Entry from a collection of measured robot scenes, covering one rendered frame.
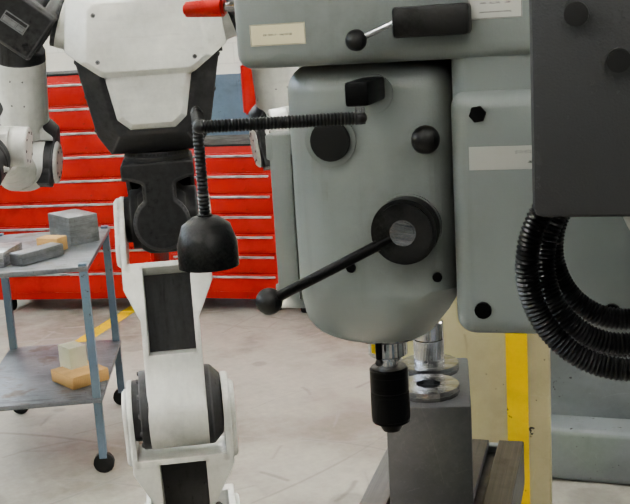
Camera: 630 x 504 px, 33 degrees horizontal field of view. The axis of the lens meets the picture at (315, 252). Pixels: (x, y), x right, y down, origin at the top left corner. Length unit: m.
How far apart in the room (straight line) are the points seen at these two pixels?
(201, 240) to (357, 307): 0.20
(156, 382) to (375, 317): 0.78
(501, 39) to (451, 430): 0.64
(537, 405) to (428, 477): 1.59
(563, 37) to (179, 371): 1.22
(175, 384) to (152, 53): 0.57
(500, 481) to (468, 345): 1.38
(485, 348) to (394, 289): 1.93
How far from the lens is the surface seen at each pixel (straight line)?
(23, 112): 2.01
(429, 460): 1.55
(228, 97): 10.87
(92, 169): 6.54
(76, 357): 4.43
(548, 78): 0.84
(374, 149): 1.14
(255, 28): 1.14
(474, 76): 1.10
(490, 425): 3.17
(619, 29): 0.83
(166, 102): 1.88
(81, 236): 4.51
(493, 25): 1.09
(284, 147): 1.25
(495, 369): 3.11
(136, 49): 1.86
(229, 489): 2.28
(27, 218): 6.77
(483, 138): 1.10
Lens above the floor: 1.68
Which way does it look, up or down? 12 degrees down
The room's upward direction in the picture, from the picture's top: 4 degrees counter-clockwise
